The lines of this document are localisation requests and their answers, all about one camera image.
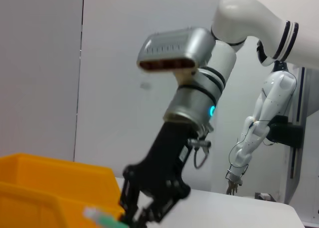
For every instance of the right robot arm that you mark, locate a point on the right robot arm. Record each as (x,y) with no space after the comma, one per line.
(249,19)

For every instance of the grey vertical stand rail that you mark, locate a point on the grey vertical stand rail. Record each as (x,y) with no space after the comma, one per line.
(299,163)

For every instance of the yellow plastic storage bin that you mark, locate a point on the yellow plastic storage bin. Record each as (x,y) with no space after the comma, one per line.
(49,188)

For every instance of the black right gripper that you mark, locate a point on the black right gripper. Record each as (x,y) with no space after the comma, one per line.
(167,158)

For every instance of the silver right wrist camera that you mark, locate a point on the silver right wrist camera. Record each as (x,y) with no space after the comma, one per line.
(174,48)

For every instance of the white humanoid robot arm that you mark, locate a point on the white humanoid robot arm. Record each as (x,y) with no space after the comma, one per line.
(274,93)

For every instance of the black wall mount block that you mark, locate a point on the black wall mount block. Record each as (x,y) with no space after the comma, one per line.
(286,133)

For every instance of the tan humanoid robot hand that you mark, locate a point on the tan humanoid robot hand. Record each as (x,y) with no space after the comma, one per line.
(234,185)

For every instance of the green pen white clip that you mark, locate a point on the green pen white clip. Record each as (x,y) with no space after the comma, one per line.
(107,219)

